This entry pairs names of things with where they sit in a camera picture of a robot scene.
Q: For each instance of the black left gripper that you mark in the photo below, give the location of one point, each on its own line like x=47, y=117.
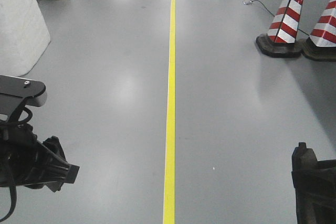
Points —
x=22, y=156

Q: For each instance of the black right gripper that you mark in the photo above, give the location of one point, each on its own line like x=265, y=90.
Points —
x=323, y=191

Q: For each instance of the grey brake pad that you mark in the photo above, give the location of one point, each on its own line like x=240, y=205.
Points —
x=56, y=168
x=303, y=161

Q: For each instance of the red white traffic cone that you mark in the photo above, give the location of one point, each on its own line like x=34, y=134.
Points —
x=280, y=41

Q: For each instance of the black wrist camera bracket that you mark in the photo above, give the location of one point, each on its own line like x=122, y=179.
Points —
x=16, y=93

